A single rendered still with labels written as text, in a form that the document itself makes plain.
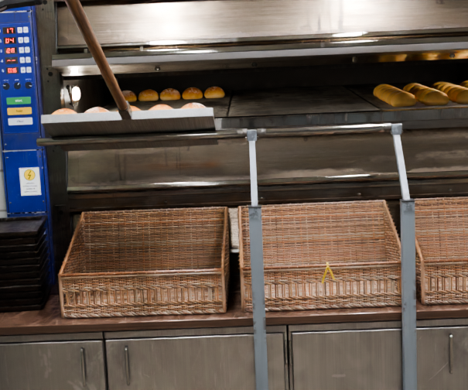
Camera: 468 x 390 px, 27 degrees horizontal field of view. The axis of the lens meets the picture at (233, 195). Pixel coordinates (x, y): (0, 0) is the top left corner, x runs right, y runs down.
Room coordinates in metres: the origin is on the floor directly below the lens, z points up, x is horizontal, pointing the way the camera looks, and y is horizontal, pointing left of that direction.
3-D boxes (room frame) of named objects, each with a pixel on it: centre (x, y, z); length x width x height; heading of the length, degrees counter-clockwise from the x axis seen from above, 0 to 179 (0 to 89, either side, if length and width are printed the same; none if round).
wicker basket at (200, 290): (3.34, 0.31, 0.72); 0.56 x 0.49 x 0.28; 88
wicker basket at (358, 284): (3.32, -0.29, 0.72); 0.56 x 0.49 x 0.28; 89
